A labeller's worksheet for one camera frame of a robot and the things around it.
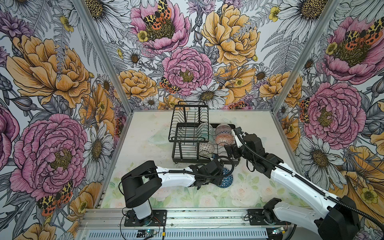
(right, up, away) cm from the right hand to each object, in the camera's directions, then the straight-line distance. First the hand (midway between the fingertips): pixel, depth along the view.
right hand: (233, 147), depth 81 cm
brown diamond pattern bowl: (-14, -3, +15) cm, 21 cm away
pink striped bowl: (-1, +10, +23) cm, 26 cm away
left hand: (-9, -18, +3) cm, 20 cm away
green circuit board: (-41, -38, -11) cm, 57 cm away
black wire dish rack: (-21, +4, 0) cm, 21 cm away
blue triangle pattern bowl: (-3, -20, +4) cm, 20 cm away
